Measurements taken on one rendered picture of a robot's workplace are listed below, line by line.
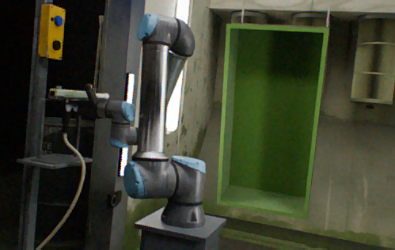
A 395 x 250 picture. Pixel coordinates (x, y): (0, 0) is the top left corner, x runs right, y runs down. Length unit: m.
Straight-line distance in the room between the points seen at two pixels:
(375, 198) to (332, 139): 0.63
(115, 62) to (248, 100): 1.01
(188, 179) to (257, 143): 1.44
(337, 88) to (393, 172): 0.88
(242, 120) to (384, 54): 1.34
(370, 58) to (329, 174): 1.02
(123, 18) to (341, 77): 2.25
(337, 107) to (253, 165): 1.27
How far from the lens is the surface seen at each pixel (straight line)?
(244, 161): 3.17
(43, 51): 2.23
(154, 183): 1.66
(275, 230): 3.71
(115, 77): 2.60
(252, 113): 3.06
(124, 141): 2.02
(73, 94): 2.19
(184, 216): 1.76
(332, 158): 3.94
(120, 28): 2.62
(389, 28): 3.82
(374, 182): 3.88
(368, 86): 3.74
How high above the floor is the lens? 1.18
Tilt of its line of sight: 3 degrees down
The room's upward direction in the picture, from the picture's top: 6 degrees clockwise
